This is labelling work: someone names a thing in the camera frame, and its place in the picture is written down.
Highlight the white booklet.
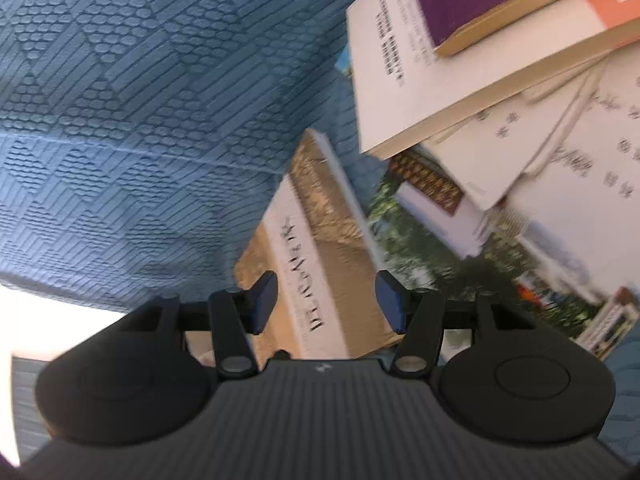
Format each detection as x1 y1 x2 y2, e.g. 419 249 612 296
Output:
420 55 608 210

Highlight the photo cover booklet back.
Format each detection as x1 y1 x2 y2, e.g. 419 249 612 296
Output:
334 0 380 78

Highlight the photo cover booklet front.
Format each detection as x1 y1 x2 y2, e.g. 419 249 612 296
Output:
361 46 640 361

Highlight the white orange cover book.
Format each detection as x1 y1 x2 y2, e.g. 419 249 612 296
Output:
352 0 639 159

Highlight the photo cover booklet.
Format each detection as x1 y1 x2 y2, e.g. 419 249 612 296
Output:
361 46 640 361
334 0 380 78

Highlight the tan landscape cover book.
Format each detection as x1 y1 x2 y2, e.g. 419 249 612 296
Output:
234 130 399 364

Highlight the blue textured sofa cover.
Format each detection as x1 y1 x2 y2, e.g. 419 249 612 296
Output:
1 0 639 462

